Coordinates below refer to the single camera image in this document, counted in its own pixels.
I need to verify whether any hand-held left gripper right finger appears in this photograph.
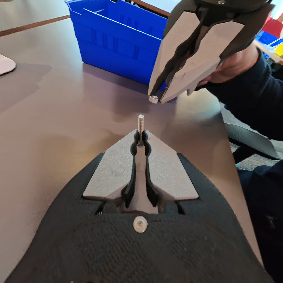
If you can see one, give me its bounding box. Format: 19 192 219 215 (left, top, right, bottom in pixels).
143 129 199 208

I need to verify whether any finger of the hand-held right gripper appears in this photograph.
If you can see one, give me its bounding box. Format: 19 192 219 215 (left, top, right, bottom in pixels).
148 11 201 96
160 20 245 103

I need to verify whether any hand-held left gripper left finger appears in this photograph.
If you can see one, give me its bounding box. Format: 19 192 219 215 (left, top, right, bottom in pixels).
82 129 140 209

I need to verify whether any silver hex bolt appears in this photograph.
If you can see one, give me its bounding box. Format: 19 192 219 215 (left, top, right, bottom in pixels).
138 114 145 147

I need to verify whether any person's right forearm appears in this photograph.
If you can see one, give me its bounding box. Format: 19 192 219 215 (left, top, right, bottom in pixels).
199 47 283 141

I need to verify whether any person's right hand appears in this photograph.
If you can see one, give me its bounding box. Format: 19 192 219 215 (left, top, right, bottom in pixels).
197 44 259 87

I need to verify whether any small blue plastic bin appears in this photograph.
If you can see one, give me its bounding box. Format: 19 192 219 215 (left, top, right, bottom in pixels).
255 31 279 46

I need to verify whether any red plastic bin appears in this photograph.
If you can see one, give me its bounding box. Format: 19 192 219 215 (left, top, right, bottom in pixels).
262 18 283 36

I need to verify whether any wood-edged grey table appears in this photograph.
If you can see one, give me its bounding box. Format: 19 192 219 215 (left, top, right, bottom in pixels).
133 0 182 17

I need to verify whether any person's black office chair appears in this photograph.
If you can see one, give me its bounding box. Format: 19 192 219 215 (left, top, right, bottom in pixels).
224 123 280 164

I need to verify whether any person's dark clothed body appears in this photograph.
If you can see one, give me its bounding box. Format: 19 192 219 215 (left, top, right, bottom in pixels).
238 161 283 283

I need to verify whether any white metal stand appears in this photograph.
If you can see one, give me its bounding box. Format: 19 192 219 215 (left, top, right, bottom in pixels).
0 54 17 75

